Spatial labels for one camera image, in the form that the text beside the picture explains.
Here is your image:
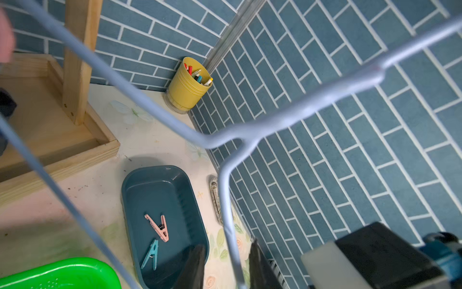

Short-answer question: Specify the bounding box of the yellow pen cup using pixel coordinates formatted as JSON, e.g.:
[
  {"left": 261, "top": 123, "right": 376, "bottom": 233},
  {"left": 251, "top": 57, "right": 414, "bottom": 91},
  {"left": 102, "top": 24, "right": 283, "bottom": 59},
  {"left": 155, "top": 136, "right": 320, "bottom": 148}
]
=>
[{"left": 164, "top": 57, "right": 214, "bottom": 114}]

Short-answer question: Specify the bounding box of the dark teal plastic tray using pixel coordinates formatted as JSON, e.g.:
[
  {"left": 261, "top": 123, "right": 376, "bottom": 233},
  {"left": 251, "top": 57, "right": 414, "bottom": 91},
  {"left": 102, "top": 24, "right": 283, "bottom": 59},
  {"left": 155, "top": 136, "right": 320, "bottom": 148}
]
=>
[{"left": 122, "top": 165, "right": 209, "bottom": 289}]

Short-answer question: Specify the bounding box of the dark grey tank top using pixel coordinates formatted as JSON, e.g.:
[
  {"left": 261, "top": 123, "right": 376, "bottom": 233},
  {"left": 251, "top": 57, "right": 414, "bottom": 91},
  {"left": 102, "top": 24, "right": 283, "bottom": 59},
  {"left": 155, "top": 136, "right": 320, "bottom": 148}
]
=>
[{"left": 0, "top": 88, "right": 17, "bottom": 155}]

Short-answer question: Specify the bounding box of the pink clothespin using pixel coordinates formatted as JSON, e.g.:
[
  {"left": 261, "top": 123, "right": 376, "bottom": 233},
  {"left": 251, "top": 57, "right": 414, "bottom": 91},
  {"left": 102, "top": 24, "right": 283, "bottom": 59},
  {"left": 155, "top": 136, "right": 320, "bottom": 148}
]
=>
[{"left": 144, "top": 214, "right": 170, "bottom": 243}]

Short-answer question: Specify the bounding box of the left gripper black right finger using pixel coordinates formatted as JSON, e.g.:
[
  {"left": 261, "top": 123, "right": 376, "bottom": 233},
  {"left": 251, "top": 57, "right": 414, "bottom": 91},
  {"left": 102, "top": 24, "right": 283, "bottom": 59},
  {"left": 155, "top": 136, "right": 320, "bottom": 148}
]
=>
[{"left": 249, "top": 240, "right": 283, "bottom": 289}]

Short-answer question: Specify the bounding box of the teal clothespin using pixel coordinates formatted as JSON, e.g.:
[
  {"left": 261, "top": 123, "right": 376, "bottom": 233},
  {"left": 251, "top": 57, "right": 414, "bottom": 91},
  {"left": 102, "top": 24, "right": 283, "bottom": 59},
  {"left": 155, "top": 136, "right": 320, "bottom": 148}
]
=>
[{"left": 140, "top": 239, "right": 159, "bottom": 271}]

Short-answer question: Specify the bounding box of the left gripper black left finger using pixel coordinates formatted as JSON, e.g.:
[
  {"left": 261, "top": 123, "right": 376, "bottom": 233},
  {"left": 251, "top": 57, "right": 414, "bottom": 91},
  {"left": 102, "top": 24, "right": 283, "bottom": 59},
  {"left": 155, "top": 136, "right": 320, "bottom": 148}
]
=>
[{"left": 173, "top": 244, "right": 206, "bottom": 289}]

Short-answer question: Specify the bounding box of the wooden clothes rack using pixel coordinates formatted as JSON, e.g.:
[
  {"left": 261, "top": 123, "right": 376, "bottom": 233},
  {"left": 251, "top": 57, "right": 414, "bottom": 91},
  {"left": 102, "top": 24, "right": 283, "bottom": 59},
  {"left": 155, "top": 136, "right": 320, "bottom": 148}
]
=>
[{"left": 1, "top": 1, "right": 120, "bottom": 207}]

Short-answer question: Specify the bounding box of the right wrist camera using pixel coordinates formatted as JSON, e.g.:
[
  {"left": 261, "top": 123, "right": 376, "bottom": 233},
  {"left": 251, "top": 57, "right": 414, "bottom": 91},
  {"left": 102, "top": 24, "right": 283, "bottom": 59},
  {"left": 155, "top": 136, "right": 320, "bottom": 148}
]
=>
[{"left": 301, "top": 222, "right": 462, "bottom": 289}]

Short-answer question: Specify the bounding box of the green plastic basket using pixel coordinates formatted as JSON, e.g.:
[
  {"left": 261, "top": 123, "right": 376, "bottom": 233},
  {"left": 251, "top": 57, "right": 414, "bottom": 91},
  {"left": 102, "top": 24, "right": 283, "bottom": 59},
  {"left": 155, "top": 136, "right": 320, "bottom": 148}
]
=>
[{"left": 1, "top": 257, "right": 121, "bottom": 289}]

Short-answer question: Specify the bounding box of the light blue wire hanger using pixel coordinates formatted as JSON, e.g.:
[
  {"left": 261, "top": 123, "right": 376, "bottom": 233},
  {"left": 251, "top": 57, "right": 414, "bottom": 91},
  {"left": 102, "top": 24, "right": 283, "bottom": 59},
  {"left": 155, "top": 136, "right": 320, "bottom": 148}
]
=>
[{"left": 20, "top": 1, "right": 462, "bottom": 289}]

